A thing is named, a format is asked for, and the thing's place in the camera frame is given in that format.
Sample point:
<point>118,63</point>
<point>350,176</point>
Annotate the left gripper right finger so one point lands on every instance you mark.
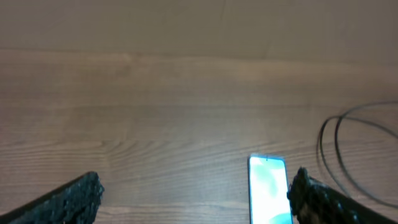
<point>313,202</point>

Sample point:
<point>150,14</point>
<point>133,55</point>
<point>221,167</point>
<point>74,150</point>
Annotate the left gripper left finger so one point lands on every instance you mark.
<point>77,201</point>

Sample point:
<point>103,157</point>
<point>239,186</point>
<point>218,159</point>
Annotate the Samsung Galaxy smartphone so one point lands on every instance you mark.
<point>268,187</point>

